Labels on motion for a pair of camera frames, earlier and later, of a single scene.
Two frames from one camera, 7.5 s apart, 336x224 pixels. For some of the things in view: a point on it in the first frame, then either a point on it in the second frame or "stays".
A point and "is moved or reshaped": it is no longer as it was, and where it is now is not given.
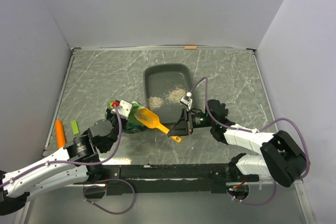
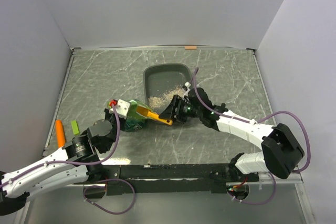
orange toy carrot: (60, 134) stays
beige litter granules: (174, 95) stays
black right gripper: (180, 128) → (169, 113)
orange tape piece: (190, 47) stays
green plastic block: (75, 128) stays
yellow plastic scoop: (152, 120) is moved or reshaped
